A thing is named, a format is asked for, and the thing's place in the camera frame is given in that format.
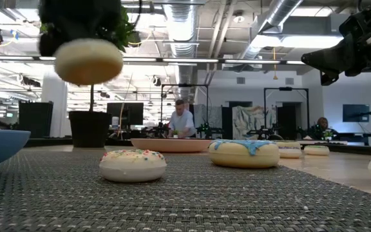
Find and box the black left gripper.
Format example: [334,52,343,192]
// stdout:
[39,0,124,57]

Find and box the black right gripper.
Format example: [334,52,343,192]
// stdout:
[301,0,371,86]

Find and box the large white teal-swirl donut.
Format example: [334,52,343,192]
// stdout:
[53,38,124,86]

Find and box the small green donut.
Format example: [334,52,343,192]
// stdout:
[303,144,331,157]

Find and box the small purple donut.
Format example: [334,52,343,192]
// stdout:
[277,146,303,159]

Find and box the large blue-iced donut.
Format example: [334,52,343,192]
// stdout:
[208,139,280,169]

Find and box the small cream sprinkled donut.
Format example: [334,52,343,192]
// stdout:
[99,149,167,184]

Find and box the person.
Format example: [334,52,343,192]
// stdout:
[167,99,198,139]
[307,117,339,141]

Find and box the black partition panel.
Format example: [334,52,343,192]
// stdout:
[18,100,54,139]

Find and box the green plant in black pot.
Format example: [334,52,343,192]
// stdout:
[37,0,140,149]

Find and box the draped pale cloth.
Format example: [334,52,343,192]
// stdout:
[232,105,278,140]

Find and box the black computer monitor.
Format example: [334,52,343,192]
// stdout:
[106,102,144,126]

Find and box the ceiling light strip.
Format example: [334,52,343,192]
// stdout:
[0,55,305,65]

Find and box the pink plate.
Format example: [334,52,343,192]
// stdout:
[130,138,214,153]

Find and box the grey woven placemat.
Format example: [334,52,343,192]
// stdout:
[0,150,371,232]

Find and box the black rig frame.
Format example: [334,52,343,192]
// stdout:
[263,86,310,136]
[160,83,209,136]

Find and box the dark wall screen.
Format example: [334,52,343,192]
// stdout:
[342,104,370,123]

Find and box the silver ventilation duct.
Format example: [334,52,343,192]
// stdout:
[162,0,199,101]
[236,0,304,62]

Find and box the black aluminium table frame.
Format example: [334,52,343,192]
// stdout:
[24,137,371,156]

